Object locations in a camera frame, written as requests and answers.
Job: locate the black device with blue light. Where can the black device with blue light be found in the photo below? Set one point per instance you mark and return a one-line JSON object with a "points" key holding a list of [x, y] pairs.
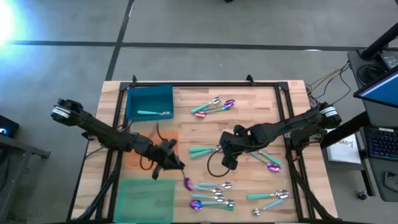
{"points": [[7, 127]]}

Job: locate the translucent orange bin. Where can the translucent orange bin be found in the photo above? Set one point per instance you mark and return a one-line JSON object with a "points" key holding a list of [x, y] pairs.
{"points": [[169, 135]]}

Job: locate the black power adapter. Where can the black power adapter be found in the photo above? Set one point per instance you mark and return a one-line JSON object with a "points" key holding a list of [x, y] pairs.
{"points": [[390, 59]]}

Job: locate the blue screen computer monitor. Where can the blue screen computer monitor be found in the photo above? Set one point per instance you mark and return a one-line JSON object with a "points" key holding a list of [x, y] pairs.
{"points": [[382, 91]]}

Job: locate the black camera stand pole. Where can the black camera stand pole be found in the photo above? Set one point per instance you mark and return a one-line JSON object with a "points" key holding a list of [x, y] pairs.
{"points": [[379, 42]]}

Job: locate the black caster wheel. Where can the black caster wheel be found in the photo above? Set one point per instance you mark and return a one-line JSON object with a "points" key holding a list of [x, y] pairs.
{"points": [[362, 195]]}

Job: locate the black keyboard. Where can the black keyboard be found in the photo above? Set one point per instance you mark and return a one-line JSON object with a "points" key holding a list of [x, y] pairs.
{"points": [[384, 144]]}

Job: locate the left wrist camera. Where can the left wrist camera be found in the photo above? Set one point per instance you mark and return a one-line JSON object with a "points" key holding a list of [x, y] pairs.
{"points": [[156, 173]]}

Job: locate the translucent green bin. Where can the translucent green bin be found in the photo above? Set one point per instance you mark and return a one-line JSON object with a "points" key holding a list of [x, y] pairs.
{"points": [[143, 202]]}

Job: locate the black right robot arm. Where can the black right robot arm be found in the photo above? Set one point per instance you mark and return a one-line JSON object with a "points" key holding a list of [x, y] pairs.
{"points": [[295, 126]]}

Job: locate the grey equipment cart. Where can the grey equipment cart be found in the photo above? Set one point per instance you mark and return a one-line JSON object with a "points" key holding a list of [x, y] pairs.
{"points": [[379, 118]]}

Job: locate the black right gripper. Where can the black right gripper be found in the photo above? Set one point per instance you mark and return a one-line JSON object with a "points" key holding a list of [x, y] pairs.
{"points": [[238, 138]]}

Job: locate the white paper booklet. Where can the white paper booklet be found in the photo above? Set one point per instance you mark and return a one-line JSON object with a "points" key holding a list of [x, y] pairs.
{"points": [[345, 152]]}

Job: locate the blue plastic bin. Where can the blue plastic bin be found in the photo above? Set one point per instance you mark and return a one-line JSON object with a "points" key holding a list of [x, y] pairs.
{"points": [[149, 99]]}

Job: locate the iridescent purple spoon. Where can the iridescent purple spoon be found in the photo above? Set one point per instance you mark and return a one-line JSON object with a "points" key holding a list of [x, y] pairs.
{"points": [[274, 168], [229, 103], [188, 184], [196, 205]]}

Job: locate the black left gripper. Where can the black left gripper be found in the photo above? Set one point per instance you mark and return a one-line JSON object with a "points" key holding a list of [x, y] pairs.
{"points": [[161, 154]]}

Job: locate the grey side table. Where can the grey side table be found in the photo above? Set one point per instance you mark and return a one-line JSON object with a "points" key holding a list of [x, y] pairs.
{"points": [[18, 146]]}

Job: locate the black diagonal stand beam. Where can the black diagonal stand beam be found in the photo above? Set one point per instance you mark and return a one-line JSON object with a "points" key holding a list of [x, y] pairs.
{"points": [[345, 130]]}

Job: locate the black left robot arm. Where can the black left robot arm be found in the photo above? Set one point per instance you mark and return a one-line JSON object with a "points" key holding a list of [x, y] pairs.
{"points": [[102, 133]]}

